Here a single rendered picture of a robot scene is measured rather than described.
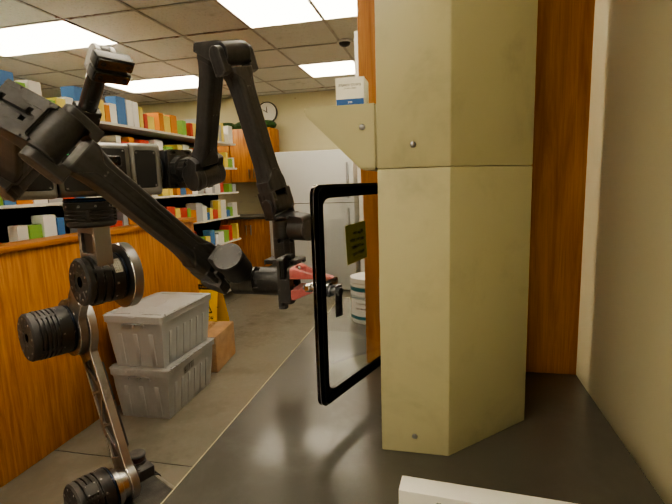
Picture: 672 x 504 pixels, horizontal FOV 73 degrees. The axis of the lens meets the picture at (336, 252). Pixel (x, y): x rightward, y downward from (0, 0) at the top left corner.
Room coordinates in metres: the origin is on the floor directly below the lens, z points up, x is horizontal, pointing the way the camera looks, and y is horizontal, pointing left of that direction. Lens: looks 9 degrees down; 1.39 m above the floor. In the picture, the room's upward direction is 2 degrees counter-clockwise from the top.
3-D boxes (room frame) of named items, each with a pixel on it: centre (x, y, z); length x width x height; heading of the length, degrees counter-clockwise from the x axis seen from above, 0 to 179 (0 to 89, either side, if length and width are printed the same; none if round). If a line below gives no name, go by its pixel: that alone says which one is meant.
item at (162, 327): (2.87, 1.15, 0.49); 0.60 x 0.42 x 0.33; 167
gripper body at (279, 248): (1.23, 0.14, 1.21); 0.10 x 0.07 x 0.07; 77
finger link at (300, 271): (0.88, 0.06, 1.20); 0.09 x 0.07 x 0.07; 76
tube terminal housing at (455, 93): (0.84, -0.23, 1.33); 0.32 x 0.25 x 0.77; 167
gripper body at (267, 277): (0.90, 0.13, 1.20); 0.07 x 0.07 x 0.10; 76
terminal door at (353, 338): (0.89, -0.05, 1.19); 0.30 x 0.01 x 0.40; 146
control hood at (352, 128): (0.88, -0.05, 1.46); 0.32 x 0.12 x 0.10; 167
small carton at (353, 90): (0.84, -0.04, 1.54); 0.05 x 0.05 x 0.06; 77
